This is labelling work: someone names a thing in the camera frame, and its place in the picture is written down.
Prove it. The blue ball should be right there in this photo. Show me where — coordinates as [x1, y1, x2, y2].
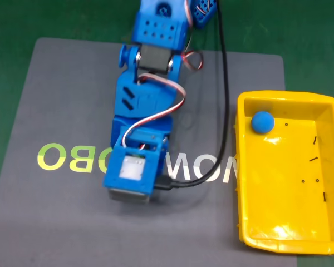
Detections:
[250, 111, 276, 135]

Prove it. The yellow plastic bin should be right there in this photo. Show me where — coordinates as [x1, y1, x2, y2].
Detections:
[233, 90, 334, 255]

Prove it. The grey mat with lettering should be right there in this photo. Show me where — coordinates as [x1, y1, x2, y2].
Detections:
[0, 37, 298, 267]

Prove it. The white red servo cable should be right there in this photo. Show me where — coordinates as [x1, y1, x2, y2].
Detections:
[121, 72, 187, 149]

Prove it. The blue camera box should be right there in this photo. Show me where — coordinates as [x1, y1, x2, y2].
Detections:
[102, 129, 169, 206]

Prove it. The red white wire loop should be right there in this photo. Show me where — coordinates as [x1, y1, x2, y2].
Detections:
[182, 51, 204, 71]

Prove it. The black USB cable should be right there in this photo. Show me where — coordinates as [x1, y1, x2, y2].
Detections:
[155, 0, 230, 192]

